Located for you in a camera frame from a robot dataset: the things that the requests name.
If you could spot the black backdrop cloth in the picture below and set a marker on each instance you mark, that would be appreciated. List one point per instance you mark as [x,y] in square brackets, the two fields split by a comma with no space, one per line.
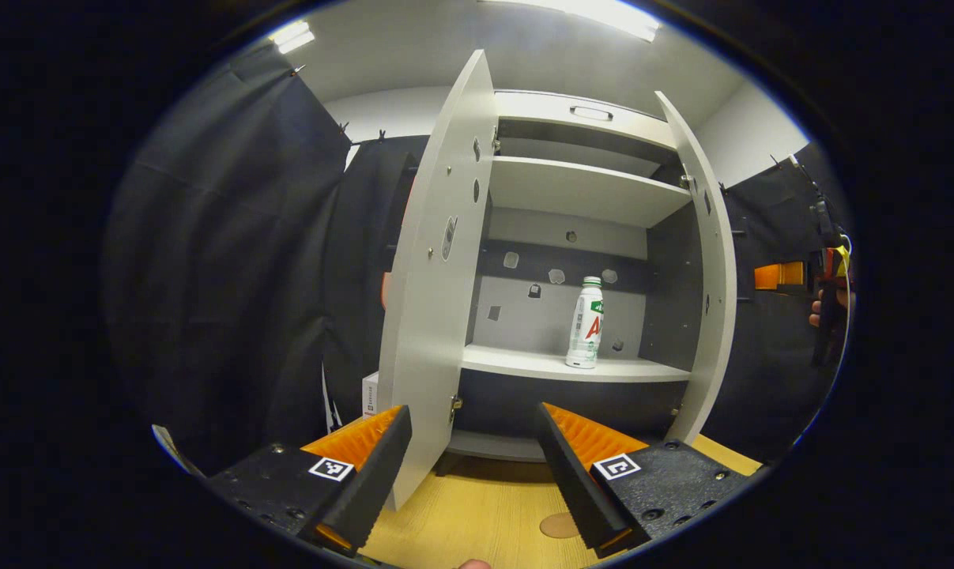
[362,237]
[224,253]
[769,371]

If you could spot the white cabinet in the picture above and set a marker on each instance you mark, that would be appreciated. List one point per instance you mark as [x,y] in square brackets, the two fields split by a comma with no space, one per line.
[674,284]

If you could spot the white cabinet drawer front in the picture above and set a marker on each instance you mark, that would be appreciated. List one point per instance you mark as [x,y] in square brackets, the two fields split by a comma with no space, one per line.
[540,107]

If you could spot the small white box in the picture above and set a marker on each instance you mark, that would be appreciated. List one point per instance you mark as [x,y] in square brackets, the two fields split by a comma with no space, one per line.
[371,393]

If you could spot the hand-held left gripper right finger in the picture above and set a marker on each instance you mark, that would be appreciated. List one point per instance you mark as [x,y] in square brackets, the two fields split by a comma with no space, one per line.
[575,482]

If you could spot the white cabinet door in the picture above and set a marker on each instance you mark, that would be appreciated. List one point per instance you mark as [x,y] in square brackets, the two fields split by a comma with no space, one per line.
[718,316]
[425,356]

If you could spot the round brown coaster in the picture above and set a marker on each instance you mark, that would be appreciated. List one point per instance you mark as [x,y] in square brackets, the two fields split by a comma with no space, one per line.
[559,525]

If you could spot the white flat panel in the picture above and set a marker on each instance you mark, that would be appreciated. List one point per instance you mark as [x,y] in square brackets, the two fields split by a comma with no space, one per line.
[175,449]

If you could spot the white cabinet shelf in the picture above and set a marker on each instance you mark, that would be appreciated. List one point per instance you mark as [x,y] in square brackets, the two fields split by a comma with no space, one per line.
[524,363]
[579,190]

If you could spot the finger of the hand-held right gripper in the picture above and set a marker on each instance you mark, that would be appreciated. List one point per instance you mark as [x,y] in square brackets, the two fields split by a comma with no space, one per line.
[777,276]

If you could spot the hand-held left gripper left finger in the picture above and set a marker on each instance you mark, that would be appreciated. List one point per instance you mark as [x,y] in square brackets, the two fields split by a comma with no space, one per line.
[374,482]

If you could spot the ceiling light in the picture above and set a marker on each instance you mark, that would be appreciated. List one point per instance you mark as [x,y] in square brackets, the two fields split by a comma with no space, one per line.
[292,36]
[587,12]

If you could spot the white green drink bottle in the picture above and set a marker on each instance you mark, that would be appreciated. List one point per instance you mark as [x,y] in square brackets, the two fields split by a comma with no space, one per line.
[585,328]

